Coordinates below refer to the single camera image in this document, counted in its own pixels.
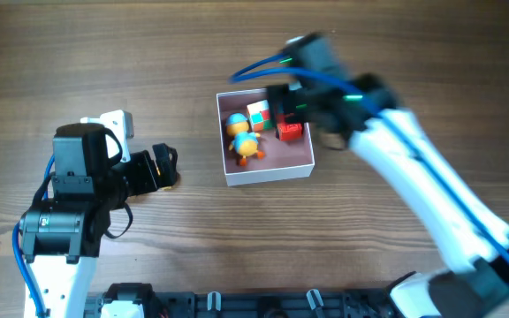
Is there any colourful puzzle cube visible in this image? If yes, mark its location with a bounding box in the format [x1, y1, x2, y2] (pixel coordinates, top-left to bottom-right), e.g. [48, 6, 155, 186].
[247, 100, 272, 132]

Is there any red toy truck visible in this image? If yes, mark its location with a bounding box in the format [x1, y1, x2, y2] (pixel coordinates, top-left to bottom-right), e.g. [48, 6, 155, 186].
[276, 114, 303, 141]

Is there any yellow duck toy blue hat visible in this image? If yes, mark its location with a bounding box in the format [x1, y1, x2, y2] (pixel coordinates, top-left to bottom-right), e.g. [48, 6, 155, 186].
[225, 113, 265, 167]

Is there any white cardboard box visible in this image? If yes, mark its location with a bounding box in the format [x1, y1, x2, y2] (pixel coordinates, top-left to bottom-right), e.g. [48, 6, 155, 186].
[216, 88, 315, 186]

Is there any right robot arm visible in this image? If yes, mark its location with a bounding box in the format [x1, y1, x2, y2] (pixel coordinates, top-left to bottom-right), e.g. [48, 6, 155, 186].
[267, 71, 509, 317]

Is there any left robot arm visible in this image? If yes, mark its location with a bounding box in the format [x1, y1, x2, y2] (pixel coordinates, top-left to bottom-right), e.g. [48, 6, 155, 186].
[11, 123, 178, 317]

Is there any yellow round fan wheel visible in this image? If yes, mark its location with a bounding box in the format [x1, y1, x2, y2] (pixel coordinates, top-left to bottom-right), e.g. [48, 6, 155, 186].
[162, 172, 181, 191]

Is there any right blue cable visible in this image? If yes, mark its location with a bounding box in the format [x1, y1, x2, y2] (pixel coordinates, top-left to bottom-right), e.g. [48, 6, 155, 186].
[228, 52, 509, 297]

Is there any blue cable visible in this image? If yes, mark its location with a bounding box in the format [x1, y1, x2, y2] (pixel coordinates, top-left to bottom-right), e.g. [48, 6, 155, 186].
[11, 154, 56, 318]
[228, 52, 509, 297]

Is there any left blue cable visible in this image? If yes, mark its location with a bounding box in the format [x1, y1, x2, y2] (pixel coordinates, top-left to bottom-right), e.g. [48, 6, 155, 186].
[11, 154, 56, 318]

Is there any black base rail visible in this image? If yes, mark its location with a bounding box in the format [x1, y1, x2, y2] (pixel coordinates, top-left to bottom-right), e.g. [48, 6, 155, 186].
[83, 283, 402, 318]

